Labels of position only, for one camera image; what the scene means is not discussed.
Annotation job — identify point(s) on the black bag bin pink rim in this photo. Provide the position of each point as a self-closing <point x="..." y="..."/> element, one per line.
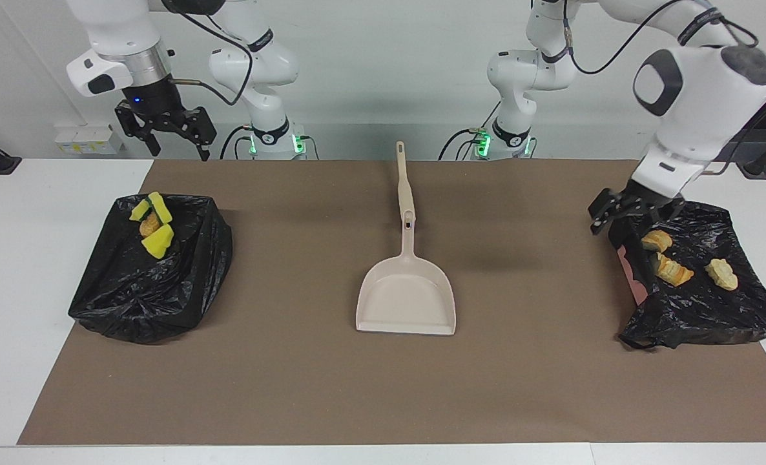
<point x="699" y="310"/>

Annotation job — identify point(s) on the plain yellow sponge chunk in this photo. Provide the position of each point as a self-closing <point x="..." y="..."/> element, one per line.
<point x="158" y="241"/>

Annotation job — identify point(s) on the brown table mat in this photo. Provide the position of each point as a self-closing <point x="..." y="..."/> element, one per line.
<point x="292" y="387"/>

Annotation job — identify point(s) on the yellow sponge with green layer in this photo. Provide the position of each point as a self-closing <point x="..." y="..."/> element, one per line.
<point x="161" y="208"/>

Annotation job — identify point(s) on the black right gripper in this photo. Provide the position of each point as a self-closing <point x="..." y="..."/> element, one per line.
<point x="157" y="106"/>

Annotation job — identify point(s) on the yellow green sponge wedge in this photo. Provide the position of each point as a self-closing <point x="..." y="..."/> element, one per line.
<point x="139" y="210"/>

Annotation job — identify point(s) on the beige plastic dustpan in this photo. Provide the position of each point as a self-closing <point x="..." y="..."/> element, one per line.
<point x="409" y="294"/>

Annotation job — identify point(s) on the black bag lined bin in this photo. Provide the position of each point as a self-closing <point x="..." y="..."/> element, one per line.
<point x="137" y="297"/>

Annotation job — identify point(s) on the white box on table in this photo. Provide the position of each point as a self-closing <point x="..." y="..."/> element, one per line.
<point x="84" y="139"/>

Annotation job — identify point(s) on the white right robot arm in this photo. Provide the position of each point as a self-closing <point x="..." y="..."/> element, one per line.
<point x="254" y="64"/>

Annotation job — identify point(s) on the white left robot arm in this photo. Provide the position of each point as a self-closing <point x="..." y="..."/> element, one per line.
<point x="693" y="97"/>

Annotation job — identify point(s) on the brown rounded sponge lump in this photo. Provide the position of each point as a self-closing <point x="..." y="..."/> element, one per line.
<point x="150" y="227"/>

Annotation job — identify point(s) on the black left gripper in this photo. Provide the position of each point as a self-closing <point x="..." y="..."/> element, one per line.
<point x="648" y="197"/>

